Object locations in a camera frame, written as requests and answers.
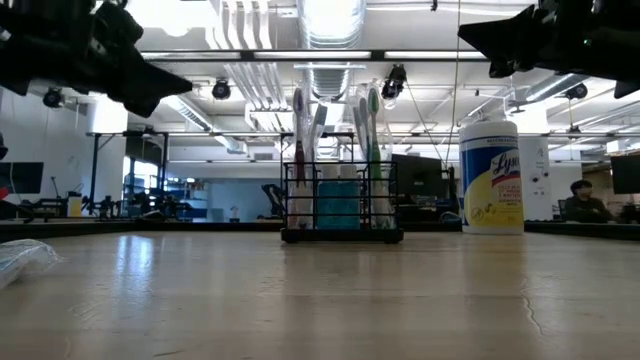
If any black background station frame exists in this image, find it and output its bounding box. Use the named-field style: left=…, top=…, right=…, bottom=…
left=85, top=130, right=170, bottom=216

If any person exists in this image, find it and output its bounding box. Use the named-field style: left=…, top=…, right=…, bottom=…
left=563, top=178, right=615, bottom=225

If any white and yellow canister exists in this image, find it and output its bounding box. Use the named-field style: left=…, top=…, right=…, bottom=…
left=458, top=118, right=526, bottom=236

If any black aluminium table frame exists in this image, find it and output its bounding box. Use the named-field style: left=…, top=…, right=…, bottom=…
left=0, top=218, right=640, bottom=242

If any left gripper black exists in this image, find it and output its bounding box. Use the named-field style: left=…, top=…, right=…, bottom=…
left=0, top=0, right=194, bottom=118

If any black ceiling spotlight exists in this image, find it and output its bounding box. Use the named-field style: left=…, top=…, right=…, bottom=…
left=564, top=82, right=590, bottom=101
left=42, top=88, right=66, bottom=109
left=210, top=79, right=233, bottom=101
left=380, top=63, right=408, bottom=101

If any clear plastic wrapper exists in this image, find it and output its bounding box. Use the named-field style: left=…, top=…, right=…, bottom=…
left=0, top=238, right=65, bottom=291

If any green toothbrush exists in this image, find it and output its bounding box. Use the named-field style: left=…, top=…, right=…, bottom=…
left=367, top=87, right=384, bottom=229

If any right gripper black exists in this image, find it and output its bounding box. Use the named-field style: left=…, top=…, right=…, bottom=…
left=457, top=0, right=640, bottom=99

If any black wire toothbrush caddy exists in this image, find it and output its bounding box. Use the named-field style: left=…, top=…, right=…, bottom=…
left=280, top=160, right=405, bottom=245

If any black computer monitor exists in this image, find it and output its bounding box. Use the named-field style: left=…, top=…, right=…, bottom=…
left=609, top=153, right=640, bottom=195
left=0, top=161, right=45, bottom=195
left=387, top=153, right=445, bottom=201

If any purple red toothbrush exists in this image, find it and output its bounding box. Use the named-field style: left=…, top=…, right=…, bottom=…
left=291, top=86, right=314, bottom=230

